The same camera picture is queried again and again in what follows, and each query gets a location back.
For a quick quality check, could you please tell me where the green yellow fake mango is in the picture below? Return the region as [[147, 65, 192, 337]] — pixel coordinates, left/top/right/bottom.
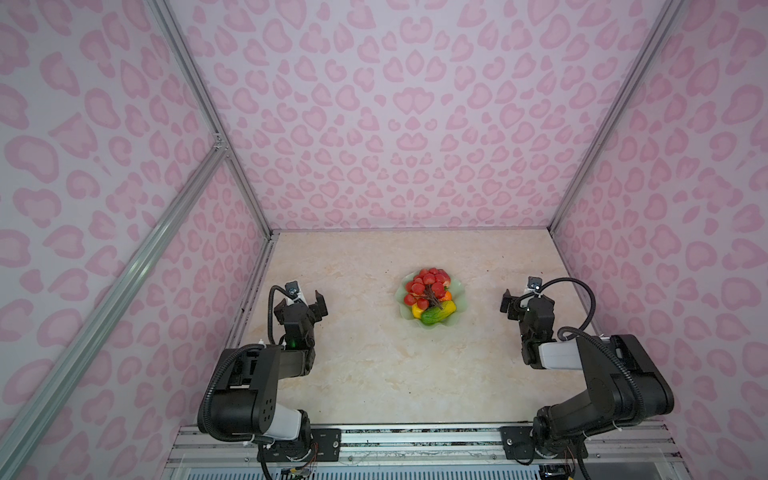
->
[[419, 300, 457, 326]]

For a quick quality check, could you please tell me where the red cherry tomato bunch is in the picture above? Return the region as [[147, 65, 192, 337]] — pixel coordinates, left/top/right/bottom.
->
[[401, 268, 452, 310]]

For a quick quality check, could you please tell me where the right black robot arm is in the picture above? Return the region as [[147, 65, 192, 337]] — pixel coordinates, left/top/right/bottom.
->
[[500, 289, 675, 465]]

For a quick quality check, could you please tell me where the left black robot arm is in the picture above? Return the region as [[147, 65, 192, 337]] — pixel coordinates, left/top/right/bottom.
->
[[197, 283, 328, 461]]

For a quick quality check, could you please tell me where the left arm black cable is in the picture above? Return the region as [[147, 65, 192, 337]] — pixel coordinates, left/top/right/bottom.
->
[[266, 284, 295, 346]]

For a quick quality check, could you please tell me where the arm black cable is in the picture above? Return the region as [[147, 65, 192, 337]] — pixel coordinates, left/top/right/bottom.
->
[[536, 276, 598, 340], [266, 284, 295, 346]]

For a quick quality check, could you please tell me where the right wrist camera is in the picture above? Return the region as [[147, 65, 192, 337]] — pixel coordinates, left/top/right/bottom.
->
[[525, 276, 543, 294]]

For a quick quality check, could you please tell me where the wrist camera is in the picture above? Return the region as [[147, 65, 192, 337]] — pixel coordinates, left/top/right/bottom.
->
[[525, 276, 543, 294], [284, 281, 301, 300]]

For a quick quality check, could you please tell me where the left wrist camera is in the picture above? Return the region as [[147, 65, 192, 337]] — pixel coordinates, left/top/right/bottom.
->
[[284, 281, 301, 300]]

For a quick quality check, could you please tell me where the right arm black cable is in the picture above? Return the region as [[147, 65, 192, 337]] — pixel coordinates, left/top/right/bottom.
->
[[536, 276, 598, 340]]

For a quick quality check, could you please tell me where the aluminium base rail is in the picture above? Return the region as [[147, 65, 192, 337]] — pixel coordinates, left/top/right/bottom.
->
[[161, 421, 691, 479]]

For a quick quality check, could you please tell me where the aluminium frame diagonal bar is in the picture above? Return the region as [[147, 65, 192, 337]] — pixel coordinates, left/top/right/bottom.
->
[[1, 145, 228, 479]]

